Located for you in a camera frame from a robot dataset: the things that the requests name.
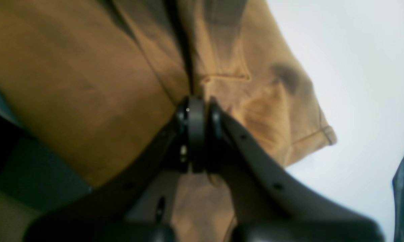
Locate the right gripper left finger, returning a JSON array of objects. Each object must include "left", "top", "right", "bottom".
[{"left": 24, "top": 96, "right": 205, "bottom": 242}]

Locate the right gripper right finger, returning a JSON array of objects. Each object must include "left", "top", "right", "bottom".
[{"left": 206, "top": 98, "right": 385, "bottom": 242}]

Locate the brown T-shirt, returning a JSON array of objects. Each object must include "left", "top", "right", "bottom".
[{"left": 0, "top": 0, "right": 337, "bottom": 242}]

